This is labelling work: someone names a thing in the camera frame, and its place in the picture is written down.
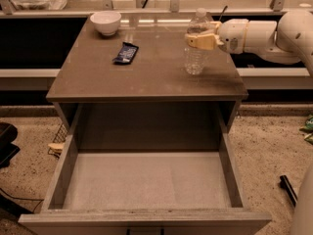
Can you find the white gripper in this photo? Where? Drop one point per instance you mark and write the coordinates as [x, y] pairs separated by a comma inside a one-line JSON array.
[[232, 34]]

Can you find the clear plastic water bottle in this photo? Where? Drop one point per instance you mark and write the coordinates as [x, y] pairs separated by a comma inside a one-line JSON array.
[[194, 57]]

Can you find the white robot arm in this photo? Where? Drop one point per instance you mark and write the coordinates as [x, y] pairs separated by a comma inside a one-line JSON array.
[[287, 41]]

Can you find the open grey top drawer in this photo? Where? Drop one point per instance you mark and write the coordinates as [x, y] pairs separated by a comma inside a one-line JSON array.
[[147, 169]]

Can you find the dark blue snack bar wrapper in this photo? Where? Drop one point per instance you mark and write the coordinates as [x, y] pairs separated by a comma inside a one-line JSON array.
[[126, 54]]

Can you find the white ceramic bowl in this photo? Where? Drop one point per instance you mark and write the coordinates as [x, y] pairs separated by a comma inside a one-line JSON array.
[[106, 22]]

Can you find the green snack bag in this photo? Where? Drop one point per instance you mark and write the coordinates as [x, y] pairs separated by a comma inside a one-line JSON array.
[[307, 128]]

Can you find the black bar on floor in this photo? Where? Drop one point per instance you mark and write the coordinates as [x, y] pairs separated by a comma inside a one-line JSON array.
[[286, 185]]

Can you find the black object at left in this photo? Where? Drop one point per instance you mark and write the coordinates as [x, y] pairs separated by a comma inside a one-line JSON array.
[[8, 133]]

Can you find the wire basket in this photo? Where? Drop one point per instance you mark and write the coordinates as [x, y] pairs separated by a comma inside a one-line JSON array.
[[55, 148]]

